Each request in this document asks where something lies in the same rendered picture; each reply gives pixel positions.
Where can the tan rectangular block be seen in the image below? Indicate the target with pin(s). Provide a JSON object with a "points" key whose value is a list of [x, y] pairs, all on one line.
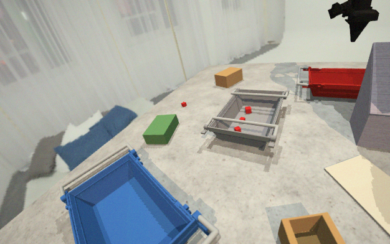
{"points": [[228, 77]]}

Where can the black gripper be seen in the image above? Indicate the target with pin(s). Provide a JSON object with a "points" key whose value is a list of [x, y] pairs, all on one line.
{"points": [[362, 13]]}

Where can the orange open-top tray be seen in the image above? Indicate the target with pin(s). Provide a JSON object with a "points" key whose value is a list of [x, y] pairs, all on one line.
{"points": [[309, 229]]}

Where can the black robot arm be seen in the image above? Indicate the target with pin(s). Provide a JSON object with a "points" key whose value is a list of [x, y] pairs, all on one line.
{"points": [[338, 9]]}

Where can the green rectangular block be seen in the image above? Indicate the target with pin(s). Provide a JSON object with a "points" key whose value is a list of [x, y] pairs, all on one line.
{"points": [[161, 129]]}

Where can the red plastic tray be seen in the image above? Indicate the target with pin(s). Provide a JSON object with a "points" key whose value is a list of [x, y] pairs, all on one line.
{"points": [[333, 82]]}

